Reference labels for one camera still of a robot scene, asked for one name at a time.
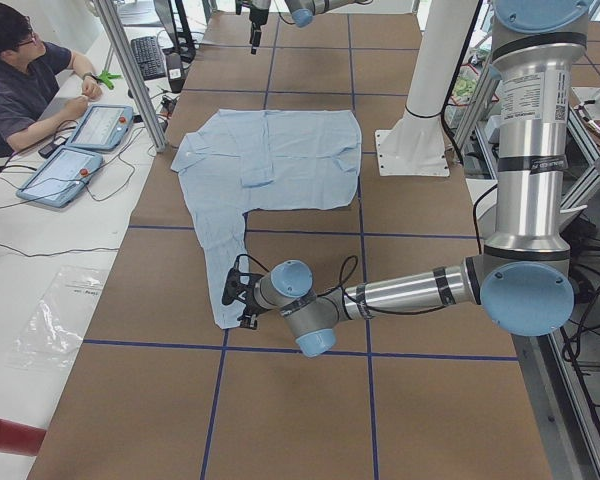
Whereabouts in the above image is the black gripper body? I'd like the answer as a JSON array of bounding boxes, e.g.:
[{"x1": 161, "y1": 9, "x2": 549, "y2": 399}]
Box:
[
  {"x1": 249, "y1": 7, "x2": 265, "y2": 46},
  {"x1": 222, "y1": 267, "x2": 263, "y2": 320}
]

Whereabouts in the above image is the light blue button-up shirt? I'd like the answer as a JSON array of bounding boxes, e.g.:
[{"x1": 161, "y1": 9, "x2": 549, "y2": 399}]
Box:
[{"x1": 171, "y1": 109, "x2": 362, "y2": 329}]

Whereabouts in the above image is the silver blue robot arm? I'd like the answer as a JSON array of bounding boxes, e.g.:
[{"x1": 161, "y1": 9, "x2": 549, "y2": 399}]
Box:
[
  {"x1": 235, "y1": 0, "x2": 366, "y2": 55},
  {"x1": 222, "y1": 1, "x2": 590, "y2": 357}
]

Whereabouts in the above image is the black computer keyboard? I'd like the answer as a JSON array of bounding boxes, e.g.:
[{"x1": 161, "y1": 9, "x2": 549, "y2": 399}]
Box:
[{"x1": 130, "y1": 36, "x2": 166, "y2": 80}]

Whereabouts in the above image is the green plastic clamp tool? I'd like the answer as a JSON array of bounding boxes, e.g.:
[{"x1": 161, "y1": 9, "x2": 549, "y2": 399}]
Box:
[{"x1": 97, "y1": 70, "x2": 122, "y2": 90}]

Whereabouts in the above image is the blue teach pendant tablet upper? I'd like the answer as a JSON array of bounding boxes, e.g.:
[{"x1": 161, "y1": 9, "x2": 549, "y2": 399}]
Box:
[{"x1": 66, "y1": 104, "x2": 134, "y2": 152}]

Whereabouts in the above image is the blue teach pendant tablet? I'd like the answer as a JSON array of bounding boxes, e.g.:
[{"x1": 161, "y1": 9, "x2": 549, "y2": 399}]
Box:
[
  {"x1": 66, "y1": 104, "x2": 134, "y2": 152},
  {"x1": 16, "y1": 146, "x2": 104, "y2": 208}
]

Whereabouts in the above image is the clear plastic zip bag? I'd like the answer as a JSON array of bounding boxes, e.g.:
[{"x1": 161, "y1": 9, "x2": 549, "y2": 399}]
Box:
[{"x1": 6, "y1": 266, "x2": 109, "y2": 371}]

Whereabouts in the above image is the blue teach pendant tablet lower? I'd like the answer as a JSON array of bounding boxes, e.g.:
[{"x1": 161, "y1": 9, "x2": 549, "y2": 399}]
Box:
[{"x1": 16, "y1": 146, "x2": 104, "y2": 208}]

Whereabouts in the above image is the seated person dark shirt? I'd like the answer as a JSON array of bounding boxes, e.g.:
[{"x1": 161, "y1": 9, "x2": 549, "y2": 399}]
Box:
[{"x1": 0, "y1": 2, "x2": 102, "y2": 158}]

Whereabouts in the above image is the red cylinder object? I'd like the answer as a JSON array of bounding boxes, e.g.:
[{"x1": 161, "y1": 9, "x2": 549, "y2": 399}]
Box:
[{"x1": 0, "y1": 418, "x2": 47, "y2": 456}]

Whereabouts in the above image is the grey aluminium frame post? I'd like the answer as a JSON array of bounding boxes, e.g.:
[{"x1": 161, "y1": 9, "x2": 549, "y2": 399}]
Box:
[{"x1": 94, "y1": 0, "x2": 168, "y2": 153}]

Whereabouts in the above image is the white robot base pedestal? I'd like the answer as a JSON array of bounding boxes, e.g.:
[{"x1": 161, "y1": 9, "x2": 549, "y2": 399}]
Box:
[{"x1": 375, "y1": 0, "x2": 480, "y2": 177}]

